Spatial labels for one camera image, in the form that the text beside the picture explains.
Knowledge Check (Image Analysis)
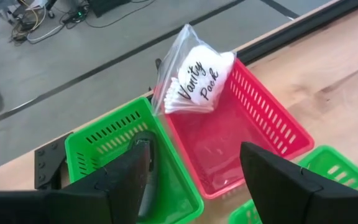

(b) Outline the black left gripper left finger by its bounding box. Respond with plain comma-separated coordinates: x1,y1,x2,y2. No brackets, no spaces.
0,139,158,224

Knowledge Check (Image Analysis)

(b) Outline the green plastic basket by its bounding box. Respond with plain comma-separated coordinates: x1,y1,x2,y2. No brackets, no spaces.
227,144,358,224
64,96,204,224

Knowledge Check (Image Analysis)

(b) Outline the black floor box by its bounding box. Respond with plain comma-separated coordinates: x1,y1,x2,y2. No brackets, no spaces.
88,0,132,18

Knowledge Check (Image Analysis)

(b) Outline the clear vanity pack bag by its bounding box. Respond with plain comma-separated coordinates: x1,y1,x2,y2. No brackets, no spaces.
150,24,237,116

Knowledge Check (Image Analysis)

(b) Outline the red plastic basket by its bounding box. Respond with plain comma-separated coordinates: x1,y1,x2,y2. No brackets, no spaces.
154,58,315,200

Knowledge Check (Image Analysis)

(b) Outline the yellow cable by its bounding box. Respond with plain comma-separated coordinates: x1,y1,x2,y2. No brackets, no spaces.
9,0,48,43

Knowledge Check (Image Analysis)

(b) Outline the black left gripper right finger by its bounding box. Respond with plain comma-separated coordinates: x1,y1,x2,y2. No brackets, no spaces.
239,141,358,224

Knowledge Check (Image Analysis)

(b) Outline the black cable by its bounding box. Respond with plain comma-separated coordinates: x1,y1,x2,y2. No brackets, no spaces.
85,0,157,29

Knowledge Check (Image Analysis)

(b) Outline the white cable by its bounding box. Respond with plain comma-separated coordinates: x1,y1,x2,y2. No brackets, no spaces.
26,24,65,44

